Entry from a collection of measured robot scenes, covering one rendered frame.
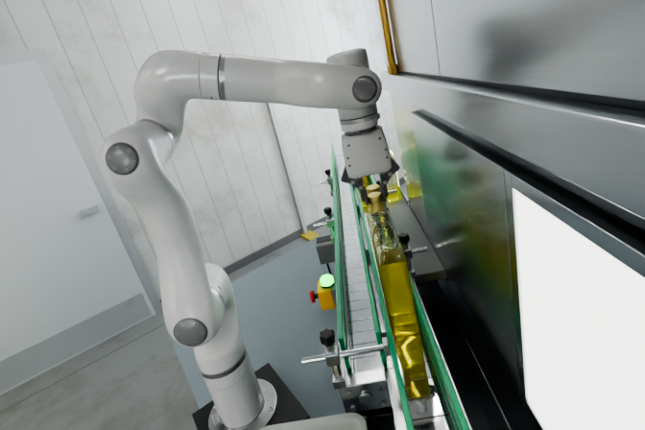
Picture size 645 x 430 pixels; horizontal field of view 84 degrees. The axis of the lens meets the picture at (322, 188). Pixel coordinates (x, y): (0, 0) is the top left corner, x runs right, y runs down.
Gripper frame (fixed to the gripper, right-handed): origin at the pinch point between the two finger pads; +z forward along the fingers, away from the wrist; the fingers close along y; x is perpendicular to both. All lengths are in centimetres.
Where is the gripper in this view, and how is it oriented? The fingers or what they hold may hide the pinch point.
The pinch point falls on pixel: (373, 193)
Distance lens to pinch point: 83.6
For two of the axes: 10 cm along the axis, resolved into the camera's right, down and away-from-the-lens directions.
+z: 2.3, 9.2, 3.2
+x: -0.1, 3.3, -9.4
